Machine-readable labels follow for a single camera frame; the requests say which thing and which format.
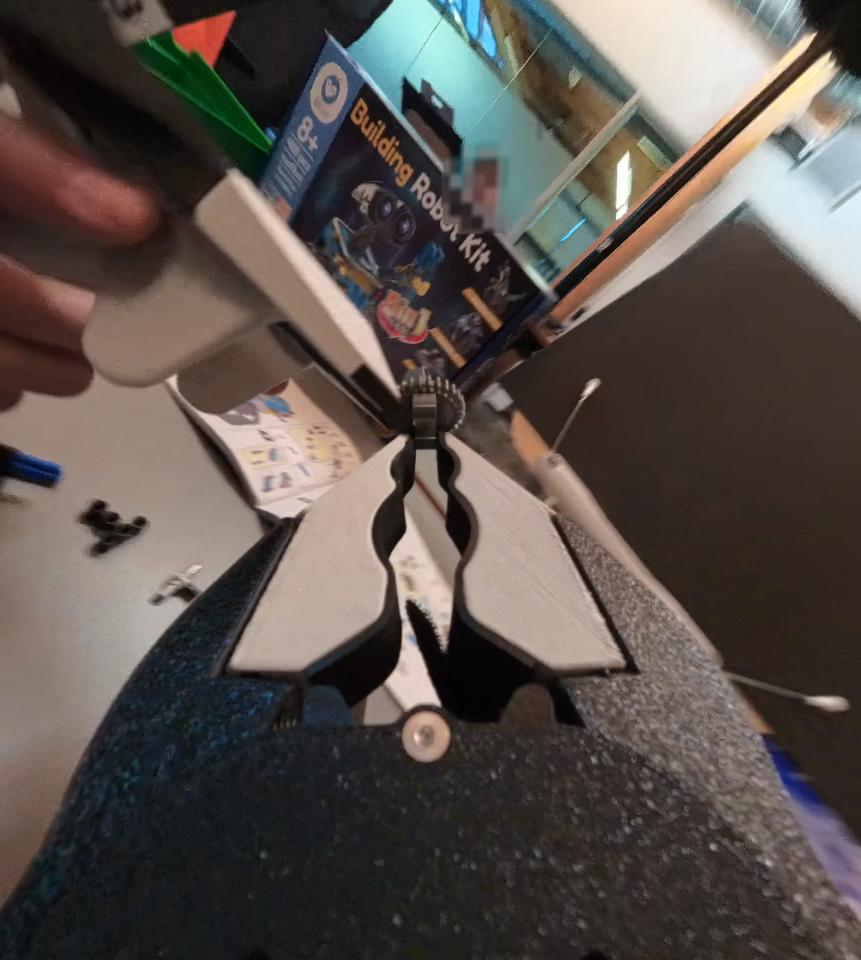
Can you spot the grey gear assembly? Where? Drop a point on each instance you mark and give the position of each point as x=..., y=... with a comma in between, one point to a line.
x=430, y=409

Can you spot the orange plastic carrier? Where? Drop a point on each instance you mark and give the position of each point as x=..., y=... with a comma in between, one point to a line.
x=205, y=37

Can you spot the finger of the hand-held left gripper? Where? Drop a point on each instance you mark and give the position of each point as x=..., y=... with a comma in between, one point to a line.
x=288, y=277

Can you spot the black connector cluster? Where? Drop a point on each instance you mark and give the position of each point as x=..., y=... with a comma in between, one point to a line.
x=112, y=525

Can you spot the blue black pin connector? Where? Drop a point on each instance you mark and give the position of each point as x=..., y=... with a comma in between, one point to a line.
x=25, y=471

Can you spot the dark blue toy box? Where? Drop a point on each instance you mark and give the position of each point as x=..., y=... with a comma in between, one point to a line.
x=400, y=225

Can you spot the white book stand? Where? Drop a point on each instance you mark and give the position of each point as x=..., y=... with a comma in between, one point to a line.
x=573, y=495

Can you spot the blue plastic bin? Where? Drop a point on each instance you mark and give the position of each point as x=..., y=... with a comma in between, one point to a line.
x=783, y=765

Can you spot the person's left hand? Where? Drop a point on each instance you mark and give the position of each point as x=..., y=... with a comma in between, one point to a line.
x=10, y=315

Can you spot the grey desk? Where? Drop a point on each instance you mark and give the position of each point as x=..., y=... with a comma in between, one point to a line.
x=40, y=637

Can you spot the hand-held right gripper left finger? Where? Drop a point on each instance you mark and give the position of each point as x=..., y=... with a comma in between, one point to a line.
x=310, y=592

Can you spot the instruction booklet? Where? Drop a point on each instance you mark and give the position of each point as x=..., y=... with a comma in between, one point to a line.
x=288, y=457

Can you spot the dark board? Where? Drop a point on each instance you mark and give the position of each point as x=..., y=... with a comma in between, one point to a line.
x=738, y=487

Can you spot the grey T-shaped connector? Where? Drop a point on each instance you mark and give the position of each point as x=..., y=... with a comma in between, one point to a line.
x=175, y=586

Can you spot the green plastic bin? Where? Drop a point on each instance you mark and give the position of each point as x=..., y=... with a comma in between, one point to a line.
x=205, y=97

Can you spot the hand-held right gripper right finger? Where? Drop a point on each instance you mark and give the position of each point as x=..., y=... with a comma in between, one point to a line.
x=535, y=592

